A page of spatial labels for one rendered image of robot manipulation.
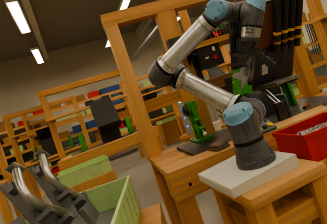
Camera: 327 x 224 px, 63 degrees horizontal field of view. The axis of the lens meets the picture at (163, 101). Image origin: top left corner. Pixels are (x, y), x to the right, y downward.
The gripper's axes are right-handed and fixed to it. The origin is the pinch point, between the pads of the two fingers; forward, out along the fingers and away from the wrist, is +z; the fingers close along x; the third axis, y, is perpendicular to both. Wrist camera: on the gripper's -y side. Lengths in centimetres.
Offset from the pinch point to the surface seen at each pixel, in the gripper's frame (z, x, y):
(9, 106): 304, -482, 929
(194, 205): 60, 4, 14
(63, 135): 295, -405, 557
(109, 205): 59, 29, 46
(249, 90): 11, -55, 7
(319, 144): 18.8, -6.2, -30.8
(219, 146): 34.1, -13.0, 10.6
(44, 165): 35, 50, 62
